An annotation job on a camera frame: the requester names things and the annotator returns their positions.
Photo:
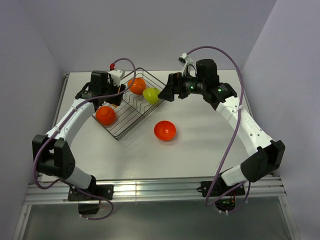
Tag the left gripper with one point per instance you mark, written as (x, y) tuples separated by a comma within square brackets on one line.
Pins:
[(116, 100)]

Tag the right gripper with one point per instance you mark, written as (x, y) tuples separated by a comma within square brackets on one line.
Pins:
[(172, 88)]

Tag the lime green bowl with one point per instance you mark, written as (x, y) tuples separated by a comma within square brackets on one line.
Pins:
[(151, 94)]

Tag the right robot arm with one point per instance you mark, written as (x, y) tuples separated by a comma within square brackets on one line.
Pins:
[(265, 154)]

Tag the wire dish rack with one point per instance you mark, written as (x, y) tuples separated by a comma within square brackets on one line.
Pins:
[(133, 108)]

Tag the red-orange bowl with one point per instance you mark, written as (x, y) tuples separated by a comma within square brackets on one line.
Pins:
[(105, 115), (165, 130)]

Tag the aluminium rail frame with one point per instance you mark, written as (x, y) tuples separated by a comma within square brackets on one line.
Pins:
[(143, 169)]

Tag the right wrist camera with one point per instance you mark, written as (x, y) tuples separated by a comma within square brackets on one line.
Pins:
[(186, 61)]

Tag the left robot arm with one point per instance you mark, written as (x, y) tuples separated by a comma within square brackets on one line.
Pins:
[(52, 155)]

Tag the orange bowl white inside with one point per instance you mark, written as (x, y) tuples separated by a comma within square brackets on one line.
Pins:
[(138, 86)]

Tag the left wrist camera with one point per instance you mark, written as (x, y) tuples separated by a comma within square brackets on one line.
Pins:
[(116, 74)]

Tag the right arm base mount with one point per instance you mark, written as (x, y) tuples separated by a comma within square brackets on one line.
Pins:
[(220, 188)]

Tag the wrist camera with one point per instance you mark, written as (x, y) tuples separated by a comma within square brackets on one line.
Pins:
[(186, 61), (116, 74)]

